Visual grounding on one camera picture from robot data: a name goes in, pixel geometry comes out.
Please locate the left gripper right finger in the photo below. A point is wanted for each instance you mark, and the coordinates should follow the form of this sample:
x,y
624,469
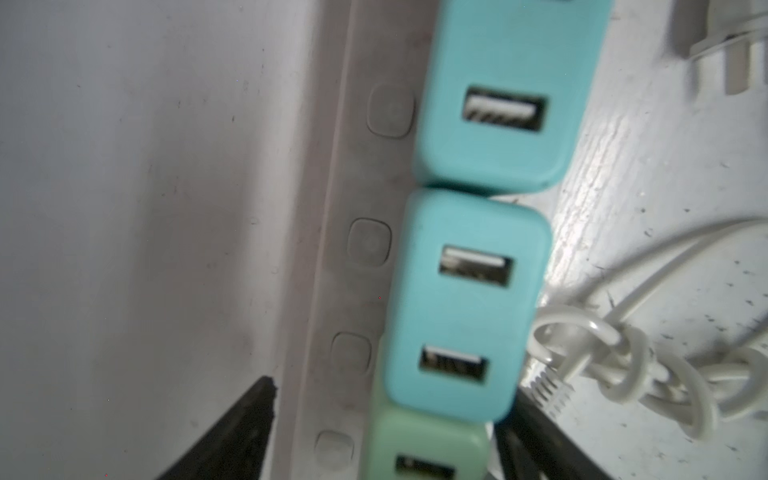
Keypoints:
x,y
531,446

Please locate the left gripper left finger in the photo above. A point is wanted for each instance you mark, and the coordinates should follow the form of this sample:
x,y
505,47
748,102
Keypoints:
x,y
235,446

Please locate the green plug adapter low cluster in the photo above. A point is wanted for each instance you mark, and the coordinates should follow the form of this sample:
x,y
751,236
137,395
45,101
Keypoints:
x,y
401,443

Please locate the teal plug adapter cluster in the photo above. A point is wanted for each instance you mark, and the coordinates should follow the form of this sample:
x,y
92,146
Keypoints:
x,y
467,279

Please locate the white multicolour power strip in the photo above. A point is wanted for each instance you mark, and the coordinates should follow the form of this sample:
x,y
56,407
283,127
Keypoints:
x,y
356,180

